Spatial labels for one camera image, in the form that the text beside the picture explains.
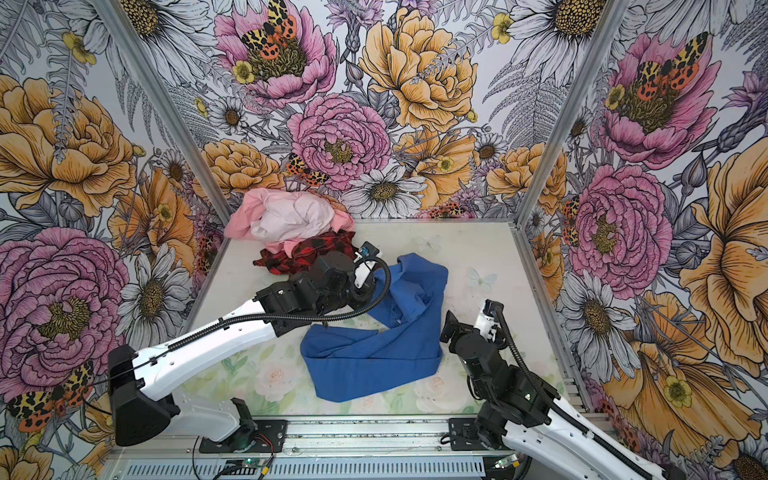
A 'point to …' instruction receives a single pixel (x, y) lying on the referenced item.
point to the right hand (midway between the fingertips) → (463, 326)
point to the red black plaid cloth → (304, 253)
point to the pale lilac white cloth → (290, 214)
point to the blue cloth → (349, 362)
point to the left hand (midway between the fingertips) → (370, 287)
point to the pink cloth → (249, 204)
